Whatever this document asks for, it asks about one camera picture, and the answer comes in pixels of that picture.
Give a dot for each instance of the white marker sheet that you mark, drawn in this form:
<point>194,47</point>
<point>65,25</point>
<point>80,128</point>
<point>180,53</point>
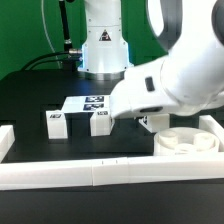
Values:
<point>78,104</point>

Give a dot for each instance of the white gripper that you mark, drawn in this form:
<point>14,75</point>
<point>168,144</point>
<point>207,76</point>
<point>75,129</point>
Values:
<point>141,93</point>

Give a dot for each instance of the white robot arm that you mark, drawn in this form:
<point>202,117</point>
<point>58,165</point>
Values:
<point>188,79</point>

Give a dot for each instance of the white U-shaped fence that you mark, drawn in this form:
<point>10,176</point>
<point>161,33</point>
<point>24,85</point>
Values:
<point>33,175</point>

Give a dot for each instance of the white round stool seat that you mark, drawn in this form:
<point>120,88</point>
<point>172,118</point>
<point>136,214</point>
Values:
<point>185,141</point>

